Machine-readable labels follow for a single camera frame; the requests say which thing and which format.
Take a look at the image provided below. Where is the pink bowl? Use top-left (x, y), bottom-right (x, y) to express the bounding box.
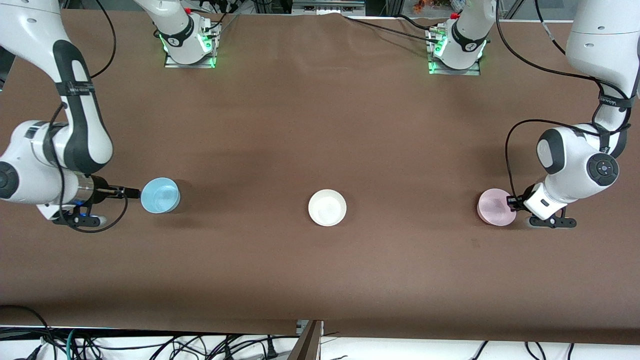
top-left (477, 188), bottom-right (518, 227)

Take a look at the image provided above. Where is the blue bowl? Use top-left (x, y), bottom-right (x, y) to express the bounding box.
top-left (140, 177), bottom-right (181, 215)

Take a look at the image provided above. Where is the white bowl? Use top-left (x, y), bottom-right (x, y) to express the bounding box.
top-left (308, 189), bottom-right (347, 227)

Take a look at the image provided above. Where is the brown table cover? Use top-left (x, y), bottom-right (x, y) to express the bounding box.
top-left (0, 11), bottom-right (640, 346)

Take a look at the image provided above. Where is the orange plastic item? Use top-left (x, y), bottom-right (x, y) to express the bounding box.
top-left (412, 0), bottom-right (453, 12)

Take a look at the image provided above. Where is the grey metal box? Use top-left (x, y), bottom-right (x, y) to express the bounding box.
top-left (292, 0), bottom-right (366, 15)

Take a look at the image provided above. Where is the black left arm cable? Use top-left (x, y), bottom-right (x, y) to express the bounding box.
top-left (492, 0), bottom-right (632, 201)

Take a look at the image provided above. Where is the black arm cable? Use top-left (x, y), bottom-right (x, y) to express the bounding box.
top-left (47, 0), bottom-right (128, 234)
top-left (492, 0), bottom-right (632, 201)

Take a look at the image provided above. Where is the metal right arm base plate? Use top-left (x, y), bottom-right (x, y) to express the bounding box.
top-left (164, 19), bottom-right (221, 69)

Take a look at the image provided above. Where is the black frame rail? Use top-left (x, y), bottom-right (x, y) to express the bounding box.
top-left (0, 325), bottom-right (301, 339)

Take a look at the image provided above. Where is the black curved cable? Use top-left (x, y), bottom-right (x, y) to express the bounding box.
top-left (0, 304), bottom-right (51, 346)

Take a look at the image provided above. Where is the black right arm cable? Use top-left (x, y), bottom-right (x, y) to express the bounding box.
top-left (47, 0), bottom-right (128, 234)

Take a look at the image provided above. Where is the thin black cable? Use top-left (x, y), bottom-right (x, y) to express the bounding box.
top-left (342, 14), bottom-right (438, 43)

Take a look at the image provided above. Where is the brown wooden post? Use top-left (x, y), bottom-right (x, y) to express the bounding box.
top-left (287, 320), bottom-right (324, 360)

